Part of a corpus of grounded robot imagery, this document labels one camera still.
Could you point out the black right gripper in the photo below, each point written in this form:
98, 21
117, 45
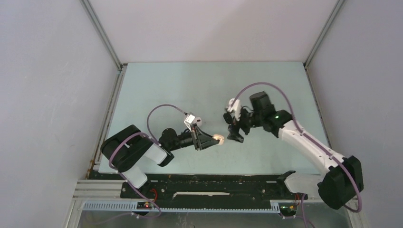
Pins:
234, 129

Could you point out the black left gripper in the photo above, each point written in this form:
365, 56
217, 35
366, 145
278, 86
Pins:
197, 142

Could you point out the beige earbud charging case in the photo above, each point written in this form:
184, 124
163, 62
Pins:
219, 138

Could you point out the white earbud charging case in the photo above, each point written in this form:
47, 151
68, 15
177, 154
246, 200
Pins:
198, 120

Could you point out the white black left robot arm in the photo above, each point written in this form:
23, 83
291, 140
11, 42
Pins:
125, 149

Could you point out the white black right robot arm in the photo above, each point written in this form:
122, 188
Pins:
340, 178

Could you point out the black earbud charging case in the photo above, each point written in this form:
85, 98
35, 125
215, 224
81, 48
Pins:
227, 118

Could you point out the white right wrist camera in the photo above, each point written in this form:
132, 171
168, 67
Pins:
234, 107

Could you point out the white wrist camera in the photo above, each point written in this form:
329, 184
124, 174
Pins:
234, 107
188, 120

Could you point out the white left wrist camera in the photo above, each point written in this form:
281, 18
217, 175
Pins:
188, 120

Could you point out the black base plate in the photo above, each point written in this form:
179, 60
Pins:
215, 202

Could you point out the aluminium corner post left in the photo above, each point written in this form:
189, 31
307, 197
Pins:
90, 11

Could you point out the aluminium corner post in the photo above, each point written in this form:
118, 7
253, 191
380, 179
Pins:
90, 11
327, 26

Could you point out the white slotted cable duct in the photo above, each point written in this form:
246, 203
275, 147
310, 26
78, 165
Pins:
135, 206

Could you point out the aluminium corner post right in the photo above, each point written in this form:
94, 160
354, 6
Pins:
327, 26

